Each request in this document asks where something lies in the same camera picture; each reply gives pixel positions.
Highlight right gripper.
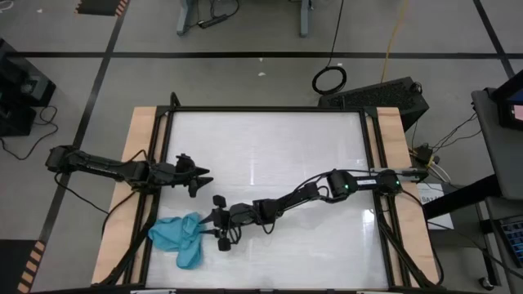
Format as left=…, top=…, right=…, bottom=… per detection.
left=199, top=194, right=257, bottom=252

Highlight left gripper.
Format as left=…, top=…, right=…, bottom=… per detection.
left=147, top=153, right=215, bottom=199

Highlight blue microfibre towel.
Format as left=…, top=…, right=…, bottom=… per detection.
left=147, top=211, right=208, bottom=270

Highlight wooden table board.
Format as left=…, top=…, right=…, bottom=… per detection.
left=365, top=106, right=440, bottom=287
left=90, top=106, right=171, bottom=286

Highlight black power strip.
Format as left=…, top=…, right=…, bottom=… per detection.
left=198, top=14, right=229, bottom=29

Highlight grey desk leg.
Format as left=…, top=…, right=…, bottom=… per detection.
left=299, top=0, right=312, bottom=38
left=176, top=0, right=196, bottom=37

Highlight black equipment stack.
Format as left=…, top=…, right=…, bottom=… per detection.
left=0, top=38, right=57, bottom=138

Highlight black orange striped floor mat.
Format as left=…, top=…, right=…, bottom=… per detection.
left=0, top=238, right=47, bottom=294
left=74, top=0, right=130, bottom=17

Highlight black perforated computer case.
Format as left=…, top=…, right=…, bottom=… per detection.
left=317, top=76, right=430, bottom=132

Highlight black power adapter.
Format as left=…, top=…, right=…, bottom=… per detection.
left=412, top=145, right=434, bottom=164

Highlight white paper sheet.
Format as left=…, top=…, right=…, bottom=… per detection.
left=415, top=182, right=455, bottom=230

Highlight black cart beam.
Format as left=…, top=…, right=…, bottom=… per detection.
left=422, top=173, right=503, bottom=221

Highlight grey cart top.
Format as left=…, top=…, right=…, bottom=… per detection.
left=471, top=87, right=523, bottom=201

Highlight black keyboard with blue keys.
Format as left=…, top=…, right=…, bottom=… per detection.
left=496, top=216, right=523, bottom=269

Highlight black monitor with screen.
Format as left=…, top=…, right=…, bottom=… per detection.
left=489, top=69, right=523, bottom=131

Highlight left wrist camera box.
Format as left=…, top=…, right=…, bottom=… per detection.
left=157, top=162, right=180, bottom=179

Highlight black metal table frame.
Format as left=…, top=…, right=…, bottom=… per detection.
left=97, top=91, right=446, bottom=294

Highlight thin black floor cable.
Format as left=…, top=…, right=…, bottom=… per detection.
left=0, top=105, right=60, bottom=161

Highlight black coiled cable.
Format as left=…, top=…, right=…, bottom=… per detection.
left=311, top=0, right=348, bottom=97

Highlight yellow cable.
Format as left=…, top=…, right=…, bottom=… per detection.
left=379, top=0, right=409, bottom=85

